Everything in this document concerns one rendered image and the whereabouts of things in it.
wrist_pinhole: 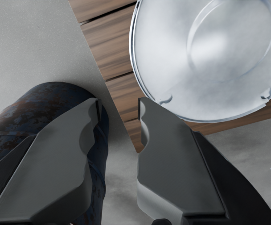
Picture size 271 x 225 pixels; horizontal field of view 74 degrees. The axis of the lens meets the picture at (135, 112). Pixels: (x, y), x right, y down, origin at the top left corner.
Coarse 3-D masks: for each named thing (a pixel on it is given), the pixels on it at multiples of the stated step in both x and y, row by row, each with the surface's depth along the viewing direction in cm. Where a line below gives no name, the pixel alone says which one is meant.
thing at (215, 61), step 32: (160, 0) 24; (192, 0) 24; (224, 0) 24; (256, 0) 24; (160, 32) 26; (192, 32) 26; (224, 32) 26; (256, 32) 26; (160, 64) 28; (192, 64) 28; (224, 64) 28; (256, 64) 29; (192, 96) 32; (224, 96) 32; (256, 96) 32
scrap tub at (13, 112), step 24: (24, 96) 60; (48, 96) 57; (72, 96) 62; (0, 120) 47; (24, 120) 45; (48, 120) 47; (0, 144) 38; (96, 144) 54; (96, 168) 48; (96, 192) 44; (96, 216) 41
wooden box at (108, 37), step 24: (72, 0) 25; (96, 0) 25; (120, 0) 25; (96, 24) 27; (120, 24) 27; (96, 48) 29; (120, 48) 29; (120, 72) 31; (120, 96) 33; (240, 120) 37
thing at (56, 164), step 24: (72, 120) 9; (96, 120) 12; (48, 144) 8; (72, 144) 8; (24, 168) 7; (48, 168) 7; (72, 168) 7; (24, 192) 6; (48, 192) 6; (72, 192) 6; (0, 216) 5; (24, 216) 5; (48, 216) 6; (72, 216) 6
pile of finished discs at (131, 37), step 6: (138, 0) 25; (138, 6) 26; (132, 18) 26; (132, 24) 25; (132, 30) 26; (132, 36) 27; (132, 42) 27; (132, 48) 28; (132, 54) 28; (132, 60) 29; (132, 66) 29; (138, 78) 30; (144, 90) 32; (264, 90) 33; (270, 90) 33; (162, 96) 32; (168, 96) 33; (264, 96) 33; (270, 96) 33; (162, 102) 33; (168, 102) 33
